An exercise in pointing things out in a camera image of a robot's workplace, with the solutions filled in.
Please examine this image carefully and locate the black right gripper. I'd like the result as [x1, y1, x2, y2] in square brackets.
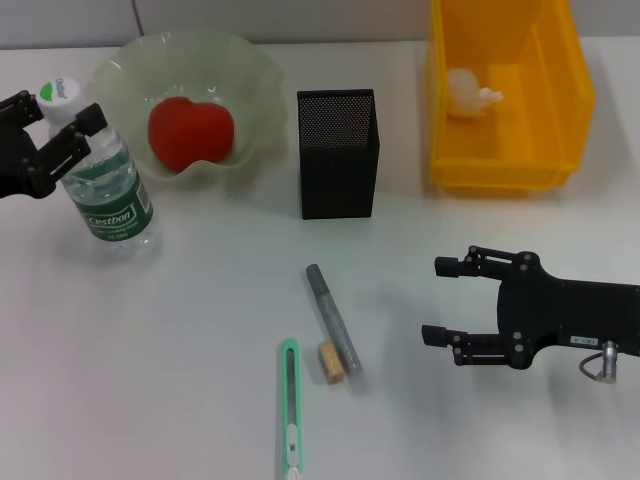
[421, 244, 640, 371]

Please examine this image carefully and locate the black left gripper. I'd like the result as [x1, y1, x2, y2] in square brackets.
[0, 89, 108, 200]

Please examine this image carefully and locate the clear green-label water bottle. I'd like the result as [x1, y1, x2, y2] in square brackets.
[35, 75, 155, 250]

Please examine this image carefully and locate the red apple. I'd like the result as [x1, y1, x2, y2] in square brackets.
[147, 97, 235, 174]

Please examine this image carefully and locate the white paper ball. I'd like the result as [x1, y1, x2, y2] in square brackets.
[446, 67, 504, 119]

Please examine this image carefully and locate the grey marker pen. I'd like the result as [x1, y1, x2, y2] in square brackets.
[305, 263, 363, 374]

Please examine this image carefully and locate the black mesh pen holder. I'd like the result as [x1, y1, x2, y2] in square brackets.
[296, 88, 381, 221]

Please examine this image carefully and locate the green utility knife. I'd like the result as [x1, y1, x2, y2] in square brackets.
[277, 338, 304, 476]

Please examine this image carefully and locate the pale green wavy fruit plate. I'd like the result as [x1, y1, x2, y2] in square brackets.
[87, 30, 287, 182]

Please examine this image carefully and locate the yellow plastic bin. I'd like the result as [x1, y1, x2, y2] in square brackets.
[427, 0, 597, 194]

